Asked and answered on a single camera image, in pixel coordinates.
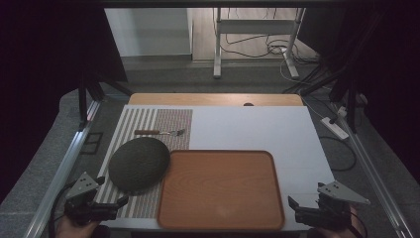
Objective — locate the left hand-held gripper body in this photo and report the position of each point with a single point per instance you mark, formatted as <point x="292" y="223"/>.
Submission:
<point x="86" y="208"/>

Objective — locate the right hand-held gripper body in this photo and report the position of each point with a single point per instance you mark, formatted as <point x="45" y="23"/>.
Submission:
<point x="330" y="211"/>

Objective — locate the dark green oval plate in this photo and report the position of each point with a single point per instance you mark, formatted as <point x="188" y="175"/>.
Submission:
<point x="138" y="164"/>

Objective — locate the person's right hand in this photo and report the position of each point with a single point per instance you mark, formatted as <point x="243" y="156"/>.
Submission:
<point x="353" y="219"/>

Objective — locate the person's left hand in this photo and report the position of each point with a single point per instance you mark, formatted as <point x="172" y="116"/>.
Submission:
<point x="73" y="230"/>

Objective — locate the white power strip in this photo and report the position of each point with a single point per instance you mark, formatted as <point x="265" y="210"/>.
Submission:
<point x="335" y="129"/>

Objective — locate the brown wooden tray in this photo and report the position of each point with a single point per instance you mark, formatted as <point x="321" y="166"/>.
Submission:
<point x="219" y="191"/>

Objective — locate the black metal stand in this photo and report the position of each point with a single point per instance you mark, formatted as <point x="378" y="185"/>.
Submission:
<point x="346" y="95"/>
<point x="88" y="95"/>

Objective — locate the white board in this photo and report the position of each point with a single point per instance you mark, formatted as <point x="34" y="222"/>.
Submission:
<point x="251" y="129"/>

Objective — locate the striped woven placemat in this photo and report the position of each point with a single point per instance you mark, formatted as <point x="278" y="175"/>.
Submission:
<point x="171" y="122"/>

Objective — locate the light wooden table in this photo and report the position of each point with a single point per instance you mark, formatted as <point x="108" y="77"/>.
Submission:
<point x="198" y="99"/>

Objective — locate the white metal stand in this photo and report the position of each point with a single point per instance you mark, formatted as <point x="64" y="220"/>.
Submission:
<point x="256" y="26"/>

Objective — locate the aluminium rail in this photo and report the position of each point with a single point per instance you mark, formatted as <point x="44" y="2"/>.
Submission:
<point x="376" y="178"/>
<point x="62" y="175"/>

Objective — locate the black square frame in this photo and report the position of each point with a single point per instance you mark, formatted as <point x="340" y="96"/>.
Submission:
<point x="91" y="143"/>

